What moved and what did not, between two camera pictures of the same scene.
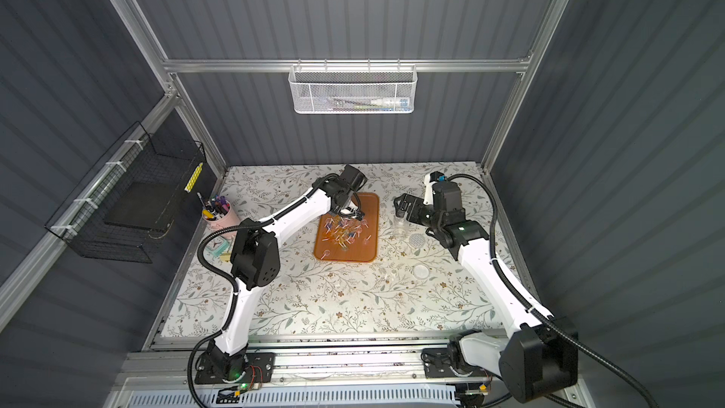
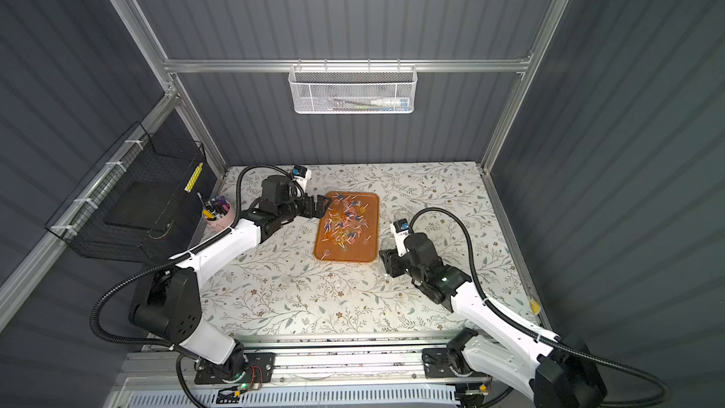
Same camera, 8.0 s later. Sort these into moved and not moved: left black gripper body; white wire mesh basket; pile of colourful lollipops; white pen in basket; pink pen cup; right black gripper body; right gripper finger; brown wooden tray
Moved: right black gripper body; right gripper finger; left black gripper body
Not moved: pile of colourful lollipops; pink pen cup; white pen in basket; brown wooden tray; white wire mesh basket
